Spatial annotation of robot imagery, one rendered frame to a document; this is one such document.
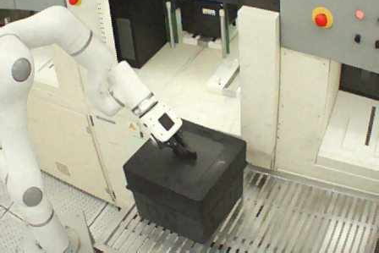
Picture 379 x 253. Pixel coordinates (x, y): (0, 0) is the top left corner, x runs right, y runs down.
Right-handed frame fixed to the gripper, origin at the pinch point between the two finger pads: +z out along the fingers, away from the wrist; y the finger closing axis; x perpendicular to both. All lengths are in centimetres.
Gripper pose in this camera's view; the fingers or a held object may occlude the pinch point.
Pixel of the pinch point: (181, 148)
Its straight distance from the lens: 137.3
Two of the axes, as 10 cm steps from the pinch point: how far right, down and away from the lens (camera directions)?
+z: 6.5, 7.5, 1.2
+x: -5.5, 3.5, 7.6
